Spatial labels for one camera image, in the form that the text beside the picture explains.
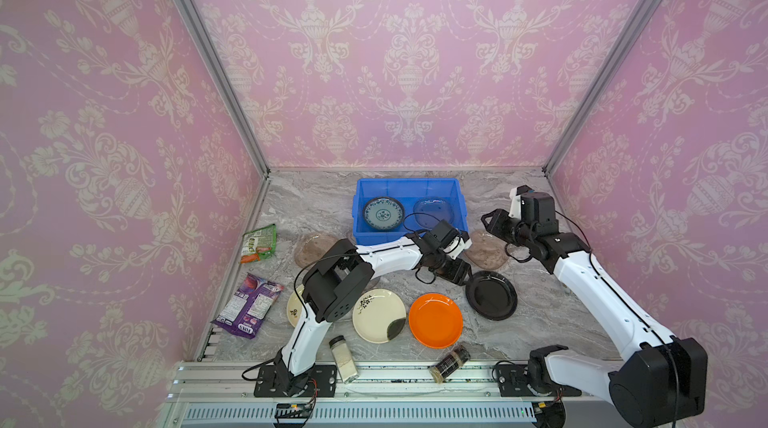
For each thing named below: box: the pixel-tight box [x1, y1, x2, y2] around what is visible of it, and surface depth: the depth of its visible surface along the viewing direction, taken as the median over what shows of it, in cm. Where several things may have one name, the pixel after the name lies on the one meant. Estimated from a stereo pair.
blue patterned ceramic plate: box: [363, 196, 404, 231], surface depth 108 cm
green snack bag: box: [240, 224, 277, 264], surface depth 100 cm
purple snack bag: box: [210, 273, 285, 339], surface depth 85 cm
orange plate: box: [408, 293, 464, 349], surface depth 84 cm
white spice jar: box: [329, 335, 359, 384], surface depth 77 cm
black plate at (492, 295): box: [465, 270, 518, 321], surface depth 89 cm
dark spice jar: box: [429, 344, 471, 383], surface depth 76 cm
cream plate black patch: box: [352, 288, 407, 344], surface depth 85 cm
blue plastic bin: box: [352, 178, 469, 245], surface depth 109 cm
